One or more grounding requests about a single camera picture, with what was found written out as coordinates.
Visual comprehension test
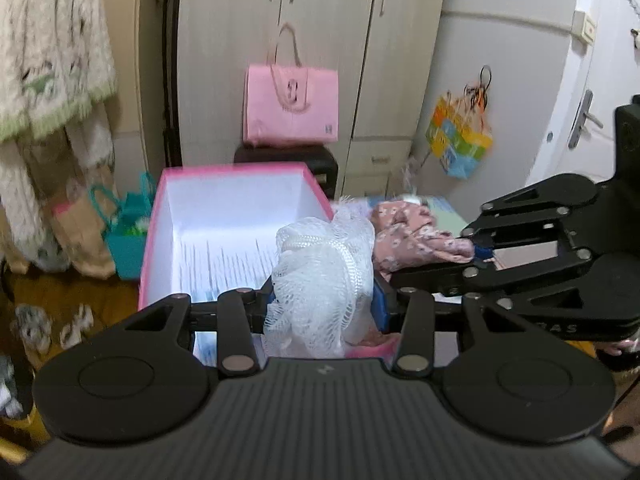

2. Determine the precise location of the pink cardboard box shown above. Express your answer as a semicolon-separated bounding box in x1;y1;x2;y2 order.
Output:
137;161;401;361

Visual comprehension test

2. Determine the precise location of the black suitcase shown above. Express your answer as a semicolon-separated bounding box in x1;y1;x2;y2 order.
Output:
234;145;338;198

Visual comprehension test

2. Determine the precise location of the colourful gift bag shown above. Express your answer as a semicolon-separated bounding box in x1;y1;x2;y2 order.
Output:
425;65;496;181

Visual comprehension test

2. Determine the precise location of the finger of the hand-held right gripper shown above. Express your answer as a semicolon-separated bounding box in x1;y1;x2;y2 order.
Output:
389;254;601;311
460;173;601;261

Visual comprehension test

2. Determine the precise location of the brown paper bag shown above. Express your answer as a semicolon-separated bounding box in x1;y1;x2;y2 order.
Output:
50;180;118;278

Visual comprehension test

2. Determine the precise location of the silver door handle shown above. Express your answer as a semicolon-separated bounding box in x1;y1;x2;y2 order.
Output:
568;89;604;150

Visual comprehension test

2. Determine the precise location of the printed white paper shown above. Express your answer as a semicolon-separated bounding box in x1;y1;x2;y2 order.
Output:
172;237;281;361

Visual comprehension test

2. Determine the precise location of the pink tote bag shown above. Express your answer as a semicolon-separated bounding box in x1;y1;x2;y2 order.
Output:
243;22;340;148

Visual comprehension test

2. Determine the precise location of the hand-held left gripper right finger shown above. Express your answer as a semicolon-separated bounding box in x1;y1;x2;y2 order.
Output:
372;276;506;378

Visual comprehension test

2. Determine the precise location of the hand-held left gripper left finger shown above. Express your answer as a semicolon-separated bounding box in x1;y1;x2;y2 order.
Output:
122;280;276;376

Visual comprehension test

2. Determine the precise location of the fluffy slipper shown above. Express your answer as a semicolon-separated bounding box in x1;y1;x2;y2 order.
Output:
59;304;96;348
12;305;53;356

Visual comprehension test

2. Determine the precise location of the person's right hand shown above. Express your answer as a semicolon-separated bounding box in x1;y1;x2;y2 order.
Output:
597;330;640;357

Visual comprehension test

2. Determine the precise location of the white mesh bath sponge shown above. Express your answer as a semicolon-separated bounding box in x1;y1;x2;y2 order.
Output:
262;205;378;361

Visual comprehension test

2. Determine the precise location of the beige light switch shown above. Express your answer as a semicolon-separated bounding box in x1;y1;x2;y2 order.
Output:
572;10;598;46

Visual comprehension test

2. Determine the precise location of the white door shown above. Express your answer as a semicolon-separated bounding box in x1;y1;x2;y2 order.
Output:
525;0;640;186

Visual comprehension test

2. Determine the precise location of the pink floral cloth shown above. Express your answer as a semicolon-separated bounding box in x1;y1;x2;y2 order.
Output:
370;200;476;273

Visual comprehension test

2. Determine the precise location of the beige wardrobe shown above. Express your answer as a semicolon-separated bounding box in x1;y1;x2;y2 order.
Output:
177;0;451;201

